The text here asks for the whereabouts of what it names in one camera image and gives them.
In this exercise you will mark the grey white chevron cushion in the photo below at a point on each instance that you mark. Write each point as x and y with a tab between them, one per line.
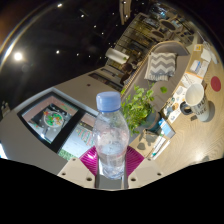
161	66

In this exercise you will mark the long white box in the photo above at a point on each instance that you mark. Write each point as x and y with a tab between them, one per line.
160	146

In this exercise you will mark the window with festive decals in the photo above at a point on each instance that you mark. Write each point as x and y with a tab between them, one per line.
50	121

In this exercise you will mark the yellow white card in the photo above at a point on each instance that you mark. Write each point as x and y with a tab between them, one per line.
198	47

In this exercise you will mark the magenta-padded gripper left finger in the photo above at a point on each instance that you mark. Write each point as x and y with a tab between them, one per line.
87	160

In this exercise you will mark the group of ceiling spotlights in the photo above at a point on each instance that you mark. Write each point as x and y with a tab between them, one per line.
18	56

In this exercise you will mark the person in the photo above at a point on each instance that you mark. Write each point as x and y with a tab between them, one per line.
126	70

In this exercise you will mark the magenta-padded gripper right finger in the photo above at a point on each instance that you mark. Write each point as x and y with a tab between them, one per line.
136	161

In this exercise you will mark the grey curved sofa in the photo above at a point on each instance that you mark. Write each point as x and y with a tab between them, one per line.
181	63

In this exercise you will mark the brown cardboard card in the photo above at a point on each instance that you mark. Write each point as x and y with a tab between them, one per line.
170	108

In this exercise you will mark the green potted plant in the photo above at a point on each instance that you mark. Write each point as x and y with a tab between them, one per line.
138	110

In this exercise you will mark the group of dining chairs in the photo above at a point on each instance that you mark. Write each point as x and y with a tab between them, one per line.
170	28

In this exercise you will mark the small light blue box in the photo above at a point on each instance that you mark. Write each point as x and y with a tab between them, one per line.
166	128

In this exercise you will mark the clear blue-capped water bottle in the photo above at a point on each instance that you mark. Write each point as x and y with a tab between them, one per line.
111	133

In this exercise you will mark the white printed mug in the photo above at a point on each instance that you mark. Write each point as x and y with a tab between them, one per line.
200	105

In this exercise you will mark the flat round red coaster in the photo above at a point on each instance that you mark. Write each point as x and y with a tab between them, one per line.
216	84

